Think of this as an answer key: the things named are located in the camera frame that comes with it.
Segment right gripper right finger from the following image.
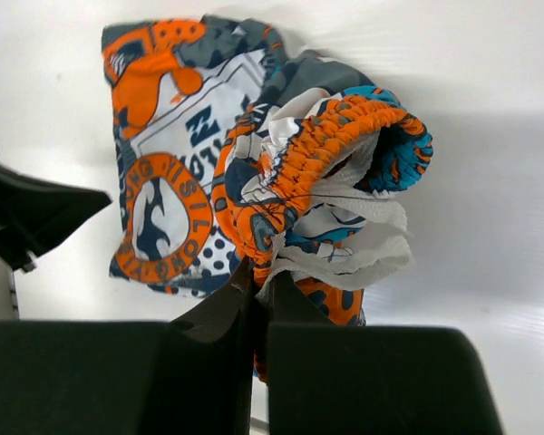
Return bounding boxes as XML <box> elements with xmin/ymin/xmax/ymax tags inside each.
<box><xmin>267</xmin><ymin>272</ymin><xmax>502</xmax><ymax>434</ymax></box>

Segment colourful patterned shorts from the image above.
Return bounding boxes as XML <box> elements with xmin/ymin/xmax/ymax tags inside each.
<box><xmin>101</xmin><ymin>15</ymin><xmax>434</xmax><ymax>384</ymax></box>

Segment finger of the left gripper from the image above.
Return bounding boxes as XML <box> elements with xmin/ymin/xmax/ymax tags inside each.
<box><xmin>0</xmin><ymin>165</ymin><xmax>112</xmax><ymax>272</ymax></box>

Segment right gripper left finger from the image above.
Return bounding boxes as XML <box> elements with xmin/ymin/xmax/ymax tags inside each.
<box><xmin>0</xmin><ymin>263</ymin><xmax>254</xmax><ymax>434</ymax></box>

